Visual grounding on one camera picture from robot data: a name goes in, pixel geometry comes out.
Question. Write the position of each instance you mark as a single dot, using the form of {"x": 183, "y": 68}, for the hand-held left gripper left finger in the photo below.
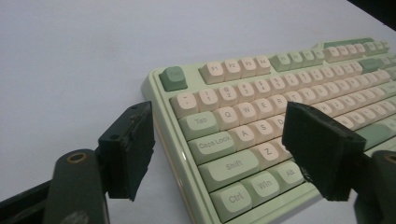
{"x": 127, "y": 155}

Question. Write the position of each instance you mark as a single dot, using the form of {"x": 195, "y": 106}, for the pale green keyboard with cream keys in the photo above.
{"x": 236, "y": 124}

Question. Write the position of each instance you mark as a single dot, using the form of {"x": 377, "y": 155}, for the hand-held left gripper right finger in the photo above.
{"x": 323, "y": 149}

